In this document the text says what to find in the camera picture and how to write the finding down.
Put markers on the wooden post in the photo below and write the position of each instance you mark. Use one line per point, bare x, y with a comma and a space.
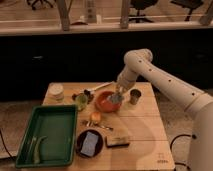
63, 13
124, 20

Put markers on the black brown eraser block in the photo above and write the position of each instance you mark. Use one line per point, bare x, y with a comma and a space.
115, 141

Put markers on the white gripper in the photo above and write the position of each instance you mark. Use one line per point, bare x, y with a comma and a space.
120, 90

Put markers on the dark metal cup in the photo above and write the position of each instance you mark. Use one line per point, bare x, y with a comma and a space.
135, 94

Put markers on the red bowl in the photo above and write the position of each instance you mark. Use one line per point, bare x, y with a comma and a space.
104, 105

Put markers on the dark small object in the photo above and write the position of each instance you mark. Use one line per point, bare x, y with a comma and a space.
90, 96

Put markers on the wooden post middle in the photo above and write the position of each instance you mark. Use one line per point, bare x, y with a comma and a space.
124, 20

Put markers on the grey towel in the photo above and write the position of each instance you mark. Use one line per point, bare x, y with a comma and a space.
115, 98

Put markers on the right office chair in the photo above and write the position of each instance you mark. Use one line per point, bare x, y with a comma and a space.
190, 4

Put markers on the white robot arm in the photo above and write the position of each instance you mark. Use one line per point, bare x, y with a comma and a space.
192, 100

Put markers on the white round container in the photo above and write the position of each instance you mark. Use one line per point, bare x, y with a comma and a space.
56, 91

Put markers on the orange toy fruit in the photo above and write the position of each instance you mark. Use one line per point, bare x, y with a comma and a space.
95, 117

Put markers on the green plastic tray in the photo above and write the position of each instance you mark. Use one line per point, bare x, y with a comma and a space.
49, 137

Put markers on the black round plate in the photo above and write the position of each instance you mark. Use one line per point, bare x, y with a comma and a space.
81, 138

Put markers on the left office chair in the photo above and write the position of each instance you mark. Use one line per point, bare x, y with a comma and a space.
32, 3

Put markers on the middle office chair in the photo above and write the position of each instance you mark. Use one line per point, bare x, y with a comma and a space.
141, 5

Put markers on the wooden post left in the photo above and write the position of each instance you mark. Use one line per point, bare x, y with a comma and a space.
63, 13

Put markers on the metal fork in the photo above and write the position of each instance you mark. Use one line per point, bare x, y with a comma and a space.
91, 124

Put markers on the green cup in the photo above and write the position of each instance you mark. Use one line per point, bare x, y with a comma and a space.
81, 101

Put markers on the blue sponge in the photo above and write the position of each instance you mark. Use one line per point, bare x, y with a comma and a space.
89, 144

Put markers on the office chair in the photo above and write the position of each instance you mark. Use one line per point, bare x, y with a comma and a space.
32, 3
141, 5
190, 4

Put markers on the white handled brush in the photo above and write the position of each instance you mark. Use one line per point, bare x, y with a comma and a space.
92, 90

